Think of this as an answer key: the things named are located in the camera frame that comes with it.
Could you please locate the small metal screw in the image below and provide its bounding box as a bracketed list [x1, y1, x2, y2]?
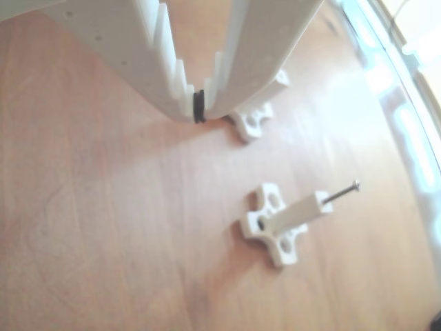
[322, 179, 361, 205]

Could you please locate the white cross-base post stand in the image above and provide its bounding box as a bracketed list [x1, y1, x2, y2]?
[225, 68, 291, 144]
[239, 183, 334, 268]

